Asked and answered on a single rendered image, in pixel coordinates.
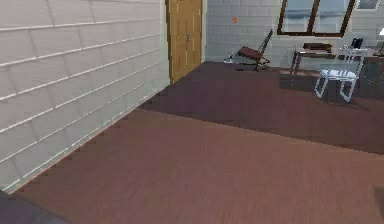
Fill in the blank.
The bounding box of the yellow wooden room door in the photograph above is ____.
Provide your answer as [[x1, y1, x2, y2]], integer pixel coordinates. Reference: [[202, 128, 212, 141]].
[[165, 0, 204, 85]]

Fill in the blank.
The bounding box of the dark brown flat box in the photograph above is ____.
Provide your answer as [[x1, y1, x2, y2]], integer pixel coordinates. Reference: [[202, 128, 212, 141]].
[[302, 42, 333, 52]]

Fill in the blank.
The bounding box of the dark wooden desk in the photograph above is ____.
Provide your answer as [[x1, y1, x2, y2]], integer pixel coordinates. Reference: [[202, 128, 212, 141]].
[[289, 45, 384, 88]]

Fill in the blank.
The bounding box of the white metal chair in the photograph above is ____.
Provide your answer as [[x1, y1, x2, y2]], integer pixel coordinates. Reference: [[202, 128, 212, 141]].
[[313, 45, 366, 104]]

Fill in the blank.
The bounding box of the brown framed window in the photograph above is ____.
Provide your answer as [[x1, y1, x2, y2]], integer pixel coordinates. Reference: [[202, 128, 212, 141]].
[[276, 0, 357, 38]]

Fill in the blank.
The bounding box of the black telephone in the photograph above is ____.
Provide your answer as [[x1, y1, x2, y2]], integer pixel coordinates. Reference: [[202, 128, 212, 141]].
[[350, 37, 364, 50]]

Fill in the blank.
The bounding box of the white desk lamp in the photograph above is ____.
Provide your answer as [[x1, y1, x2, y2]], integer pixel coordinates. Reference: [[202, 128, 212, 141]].
[[372, 27, 384, 57]]

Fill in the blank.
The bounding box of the white framed window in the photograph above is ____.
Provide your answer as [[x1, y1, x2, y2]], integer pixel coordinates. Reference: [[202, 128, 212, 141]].
[[355, 0, 383, 12]]

